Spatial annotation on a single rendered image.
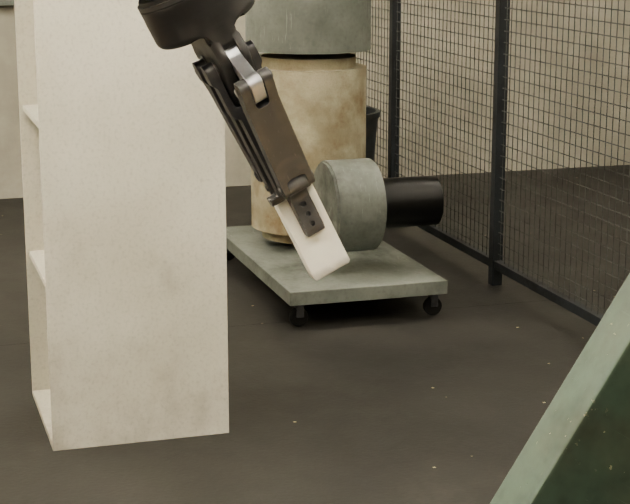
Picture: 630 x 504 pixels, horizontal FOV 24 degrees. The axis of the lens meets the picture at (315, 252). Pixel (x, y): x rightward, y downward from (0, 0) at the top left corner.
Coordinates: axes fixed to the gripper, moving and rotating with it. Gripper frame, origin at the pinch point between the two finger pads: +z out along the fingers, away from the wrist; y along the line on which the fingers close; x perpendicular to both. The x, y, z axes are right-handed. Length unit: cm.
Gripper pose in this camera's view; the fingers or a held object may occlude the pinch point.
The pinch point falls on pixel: (310, 229)
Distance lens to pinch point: 105.4
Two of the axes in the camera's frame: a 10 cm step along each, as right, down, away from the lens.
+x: -8.5, 5.0, -1.6
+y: -3.0, -2.3, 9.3
